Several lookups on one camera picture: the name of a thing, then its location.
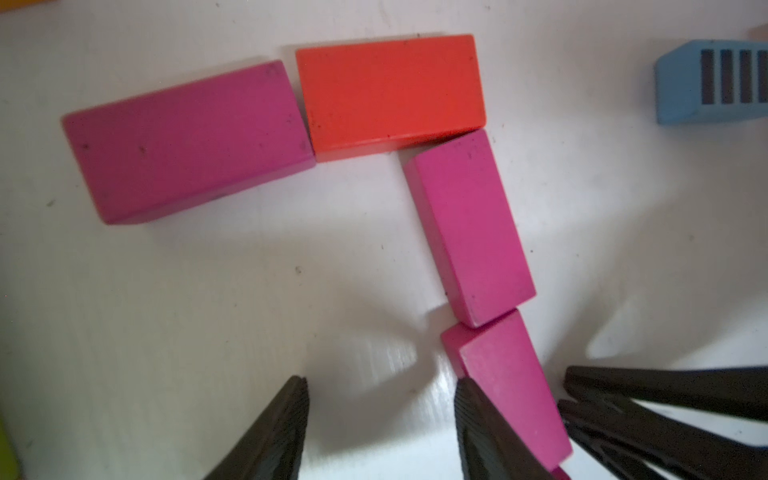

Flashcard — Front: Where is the orange block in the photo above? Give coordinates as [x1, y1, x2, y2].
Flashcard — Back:
[0, 0, 49, 13]

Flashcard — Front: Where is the blue striped block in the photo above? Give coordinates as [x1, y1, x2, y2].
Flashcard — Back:
[654, 40, 767, 126]

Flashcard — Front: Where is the lime green block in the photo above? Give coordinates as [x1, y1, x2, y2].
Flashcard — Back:
[0, 425, 22, 480]

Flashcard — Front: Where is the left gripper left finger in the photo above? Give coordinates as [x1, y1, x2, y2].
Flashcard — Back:
[205, 375, 310, 480]

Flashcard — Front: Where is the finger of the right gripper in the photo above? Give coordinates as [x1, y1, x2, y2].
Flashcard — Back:
[558, 399, 767, 479]
[564, 366, 767, 421]

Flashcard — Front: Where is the red block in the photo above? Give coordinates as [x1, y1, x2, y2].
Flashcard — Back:
[296, 34, 486, 162]

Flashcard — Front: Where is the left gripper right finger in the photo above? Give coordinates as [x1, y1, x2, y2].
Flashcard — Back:
[454, 377, 554, 480]

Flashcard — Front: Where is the magenta block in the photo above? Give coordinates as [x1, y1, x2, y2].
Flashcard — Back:
[404, 129, 536, 328]
[551, 467, 571, 480]
[441, 310, 572, 472]
[62, 61, 316, 225]

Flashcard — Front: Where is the magenta block bottom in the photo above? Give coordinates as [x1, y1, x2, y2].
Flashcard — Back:
[551, 467, 571, 480]

